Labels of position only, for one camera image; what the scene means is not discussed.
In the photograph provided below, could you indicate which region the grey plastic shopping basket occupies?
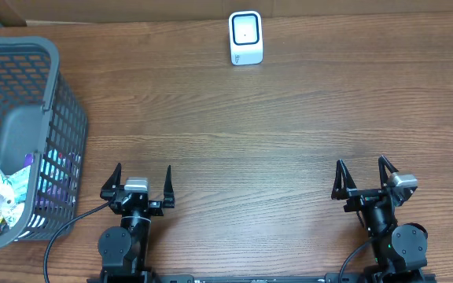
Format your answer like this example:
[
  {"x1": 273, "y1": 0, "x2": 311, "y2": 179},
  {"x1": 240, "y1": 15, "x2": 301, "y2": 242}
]
[{"x1": 0, "y1": 36, "x2": 88, "y2": 248}]

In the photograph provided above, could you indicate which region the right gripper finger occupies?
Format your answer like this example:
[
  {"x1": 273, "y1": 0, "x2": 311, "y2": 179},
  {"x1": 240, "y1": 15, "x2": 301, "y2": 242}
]
[
  {"x1": 378, "y1": 155, "x2": 398, "y2": 188},
  {"x1": 331, "y1": 159, "x2": 357, "y2": 200}
]

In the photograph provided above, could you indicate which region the white barcode scanner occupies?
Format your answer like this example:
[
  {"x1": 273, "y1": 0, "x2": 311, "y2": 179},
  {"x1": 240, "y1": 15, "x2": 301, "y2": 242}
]
[{"x1": 228, "y1": 10, "x2": 263, "y2": 66}]

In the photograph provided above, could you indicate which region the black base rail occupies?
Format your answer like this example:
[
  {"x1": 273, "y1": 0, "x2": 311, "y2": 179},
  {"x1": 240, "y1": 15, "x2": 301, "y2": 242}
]
[{"x1": 86, "y1": 273, "x2": 437, "y2": 283}]

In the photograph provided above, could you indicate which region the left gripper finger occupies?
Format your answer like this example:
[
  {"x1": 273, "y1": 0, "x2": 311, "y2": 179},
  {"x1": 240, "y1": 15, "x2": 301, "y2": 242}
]
[
  {"x1": 100, "y1": 163, "x2": 122, "y2": 200},
  {"x1": 163, "y1": 166, "x2": 175, "y2": 208}
]

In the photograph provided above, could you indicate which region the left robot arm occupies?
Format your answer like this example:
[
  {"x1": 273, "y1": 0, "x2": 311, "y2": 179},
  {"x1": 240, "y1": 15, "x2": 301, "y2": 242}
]
[{"x1": 98, "y1": 164, "x2": 175, "y2": 283}]

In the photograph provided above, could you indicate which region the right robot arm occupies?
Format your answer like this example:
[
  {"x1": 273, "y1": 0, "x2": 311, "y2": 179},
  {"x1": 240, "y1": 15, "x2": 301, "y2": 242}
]
[{"x1": 331, "y1": 156, "x2": 434, "y2": 282}]

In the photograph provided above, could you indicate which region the purple pad package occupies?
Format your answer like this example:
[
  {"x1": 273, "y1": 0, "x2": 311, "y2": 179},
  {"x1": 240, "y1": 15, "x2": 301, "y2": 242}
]
[{"x1": 39, "y1": 149, "x2": 82, "y2": 203}]

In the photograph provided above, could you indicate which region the mint green snack packet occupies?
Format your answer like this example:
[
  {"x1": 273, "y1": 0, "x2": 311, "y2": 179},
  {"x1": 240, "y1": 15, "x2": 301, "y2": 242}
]
[{"x1": 8, "y1": 166, "x2": 31, "y2": 204}]

